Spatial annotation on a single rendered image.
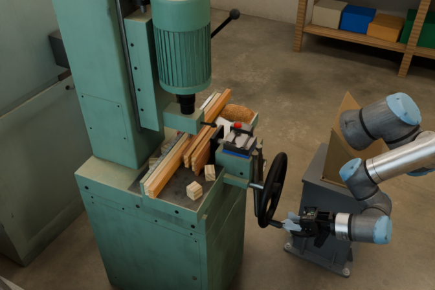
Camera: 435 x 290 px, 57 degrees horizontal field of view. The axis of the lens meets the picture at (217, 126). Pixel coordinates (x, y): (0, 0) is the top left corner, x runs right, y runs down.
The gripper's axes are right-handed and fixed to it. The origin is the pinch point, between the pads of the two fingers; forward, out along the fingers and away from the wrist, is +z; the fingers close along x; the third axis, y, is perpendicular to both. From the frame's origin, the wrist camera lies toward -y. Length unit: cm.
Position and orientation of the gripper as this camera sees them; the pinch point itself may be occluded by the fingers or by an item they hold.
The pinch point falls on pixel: (283, 224)
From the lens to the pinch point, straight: 153.8
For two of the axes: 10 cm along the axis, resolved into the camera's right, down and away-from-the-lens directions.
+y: -3.2, -8.2, -4.7
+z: -8.6, 0.4, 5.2
